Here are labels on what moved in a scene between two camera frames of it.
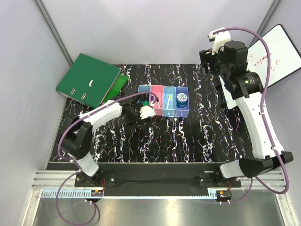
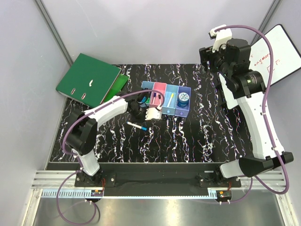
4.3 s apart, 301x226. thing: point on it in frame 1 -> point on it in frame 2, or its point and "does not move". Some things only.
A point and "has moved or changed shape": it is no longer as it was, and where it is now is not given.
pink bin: x=159 y=91 has moved or changed shape
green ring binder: x=89 y=80 does not move
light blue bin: x=144 y=88 has moved or changed shape
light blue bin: x=171 y=110 does not move
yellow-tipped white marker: x=170 y=96 has moved or changed shape
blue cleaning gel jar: x=181 y=100 does not move
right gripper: x=207 y=57 does not move
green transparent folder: x=116 y=86 does not move
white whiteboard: x=285 y=59 does not move
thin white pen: x=157 y=100 has moved or changed shape
